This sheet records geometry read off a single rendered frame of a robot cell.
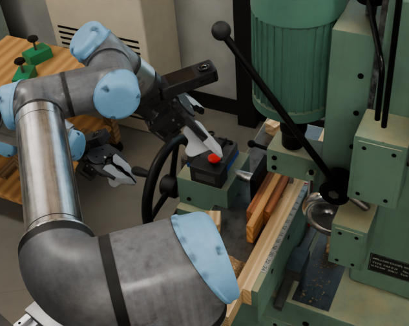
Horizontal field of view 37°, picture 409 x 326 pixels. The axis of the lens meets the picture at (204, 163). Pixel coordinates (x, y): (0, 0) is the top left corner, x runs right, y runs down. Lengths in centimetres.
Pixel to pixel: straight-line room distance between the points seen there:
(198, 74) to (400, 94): 36
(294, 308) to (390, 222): 31
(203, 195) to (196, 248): 79
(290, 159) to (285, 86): 24
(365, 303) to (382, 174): 43
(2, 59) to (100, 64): 191
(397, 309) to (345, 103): 51
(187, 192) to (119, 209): 129
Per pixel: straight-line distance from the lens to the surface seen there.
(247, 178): 148
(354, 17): 115
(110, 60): 103
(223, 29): 109
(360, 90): 117
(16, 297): 260
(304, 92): 120
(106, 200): 283
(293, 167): 139
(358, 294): 147
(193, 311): 73
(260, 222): 142
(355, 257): 127
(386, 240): 135
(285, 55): 116
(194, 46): 306
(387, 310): 146
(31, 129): 93
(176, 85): 116
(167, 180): 166
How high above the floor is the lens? 199
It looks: 43 degrees down
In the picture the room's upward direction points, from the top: 5 degrees counter-clockwise
